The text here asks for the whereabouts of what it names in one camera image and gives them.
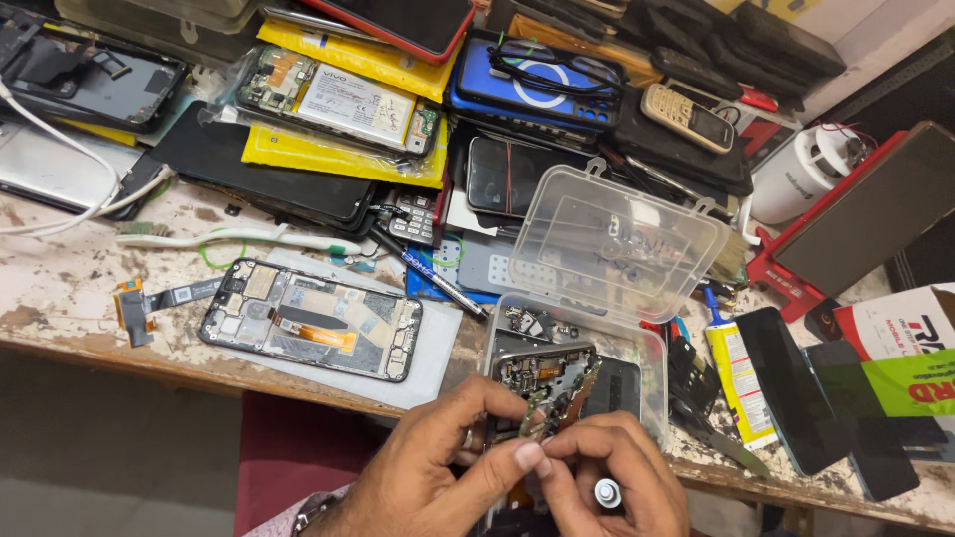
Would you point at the person's right hand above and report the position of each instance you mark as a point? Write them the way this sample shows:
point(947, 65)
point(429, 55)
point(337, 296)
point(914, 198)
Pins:
point(634, 470)

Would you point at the person's left hand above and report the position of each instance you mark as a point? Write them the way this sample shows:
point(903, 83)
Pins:
point(418, 477)

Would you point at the screwdriver with white cap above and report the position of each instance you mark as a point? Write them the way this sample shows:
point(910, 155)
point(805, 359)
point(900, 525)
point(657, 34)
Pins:
point(607, 493)

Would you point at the green phone circuit board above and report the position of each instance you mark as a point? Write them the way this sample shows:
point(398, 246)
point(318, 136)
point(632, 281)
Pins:
point(548, 406)

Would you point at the black phone cover part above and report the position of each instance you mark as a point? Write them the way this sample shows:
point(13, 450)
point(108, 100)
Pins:
point(618, 388)

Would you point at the metal wristwatch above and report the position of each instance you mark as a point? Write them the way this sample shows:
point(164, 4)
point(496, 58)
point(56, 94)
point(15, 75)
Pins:
point(313, 513)

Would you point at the maroon cloth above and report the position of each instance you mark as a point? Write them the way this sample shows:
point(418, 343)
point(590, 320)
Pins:
point(298, 455)

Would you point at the yellow glue tube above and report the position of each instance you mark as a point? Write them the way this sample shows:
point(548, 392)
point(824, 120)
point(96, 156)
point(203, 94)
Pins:
point(738, 373)

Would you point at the black smartphone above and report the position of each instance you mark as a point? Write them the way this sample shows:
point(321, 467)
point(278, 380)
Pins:
point(791, 388)

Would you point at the small loose phone parts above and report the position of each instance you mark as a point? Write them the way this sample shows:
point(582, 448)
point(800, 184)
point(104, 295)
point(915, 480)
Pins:
point(533, 321)

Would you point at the opened phone with orange flex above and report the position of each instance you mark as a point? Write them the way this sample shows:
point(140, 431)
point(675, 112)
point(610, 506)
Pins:
point(313, 321)

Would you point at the black blue pen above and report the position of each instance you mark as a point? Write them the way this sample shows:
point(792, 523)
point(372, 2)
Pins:
point(440, 280)

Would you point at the blue screw mat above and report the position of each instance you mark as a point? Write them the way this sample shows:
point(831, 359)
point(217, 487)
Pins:
point(448, 261)

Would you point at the clear plastic parts box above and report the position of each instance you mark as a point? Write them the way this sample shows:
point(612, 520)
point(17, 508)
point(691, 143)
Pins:
point(619, 239)

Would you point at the flat bristle brush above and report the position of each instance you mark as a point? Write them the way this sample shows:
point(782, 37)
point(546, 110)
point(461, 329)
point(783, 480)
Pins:
point(727, 257)

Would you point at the black phone screen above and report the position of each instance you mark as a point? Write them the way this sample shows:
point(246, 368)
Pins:
point(865, 440)

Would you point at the red phone stand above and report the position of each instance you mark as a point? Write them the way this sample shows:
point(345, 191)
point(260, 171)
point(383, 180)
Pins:
point(776, 280)

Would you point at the silver keypad phone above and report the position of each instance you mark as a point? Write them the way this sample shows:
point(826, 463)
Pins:
point(414, 218)

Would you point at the green packet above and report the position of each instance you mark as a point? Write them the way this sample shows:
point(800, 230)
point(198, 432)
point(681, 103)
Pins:
point(910, 384)

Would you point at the white red carton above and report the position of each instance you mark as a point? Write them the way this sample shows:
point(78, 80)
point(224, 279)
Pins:
point(888, 321)

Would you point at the green rubber band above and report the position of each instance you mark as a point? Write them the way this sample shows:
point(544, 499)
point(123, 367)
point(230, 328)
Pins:
point(213, 262)

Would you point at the white green toothbrush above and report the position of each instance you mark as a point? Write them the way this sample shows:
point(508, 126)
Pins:
point(239, 237)

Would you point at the yellow padded envelopes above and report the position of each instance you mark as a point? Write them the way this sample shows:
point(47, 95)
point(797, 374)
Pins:
point(328, 160)

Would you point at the white cup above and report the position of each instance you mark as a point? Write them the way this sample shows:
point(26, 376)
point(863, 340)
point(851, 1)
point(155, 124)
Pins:
point(791, 175)

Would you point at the stack of black phone screens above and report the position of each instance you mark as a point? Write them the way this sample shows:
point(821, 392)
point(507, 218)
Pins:
point(246, 171)

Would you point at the phone with red edge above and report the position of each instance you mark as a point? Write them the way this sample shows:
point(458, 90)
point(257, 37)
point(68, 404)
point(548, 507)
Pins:
point(873, 209)

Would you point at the beige keypad phone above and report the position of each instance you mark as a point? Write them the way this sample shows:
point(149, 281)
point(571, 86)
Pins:
point(686, 118)

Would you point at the bagged phone with white battery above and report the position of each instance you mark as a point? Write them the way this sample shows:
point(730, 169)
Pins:
point(343, 101)

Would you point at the black eyeglasses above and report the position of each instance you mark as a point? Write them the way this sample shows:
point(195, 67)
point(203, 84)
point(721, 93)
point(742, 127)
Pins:
point(556, 74)

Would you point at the pile of black phones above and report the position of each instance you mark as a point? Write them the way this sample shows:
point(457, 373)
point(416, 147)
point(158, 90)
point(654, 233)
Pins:
point(701, 37)

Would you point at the red rimmed black phone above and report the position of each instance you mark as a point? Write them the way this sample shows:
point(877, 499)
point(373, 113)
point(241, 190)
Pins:
point(403, 22)

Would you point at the silver phone back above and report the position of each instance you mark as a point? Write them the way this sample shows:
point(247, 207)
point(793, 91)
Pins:
point(52, 168)

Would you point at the black opened phone housing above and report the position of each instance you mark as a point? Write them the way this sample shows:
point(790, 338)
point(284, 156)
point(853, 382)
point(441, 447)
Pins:
point(89, 78)

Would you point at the black plastic frame part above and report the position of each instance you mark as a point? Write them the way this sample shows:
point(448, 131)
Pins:
point(690, 380)

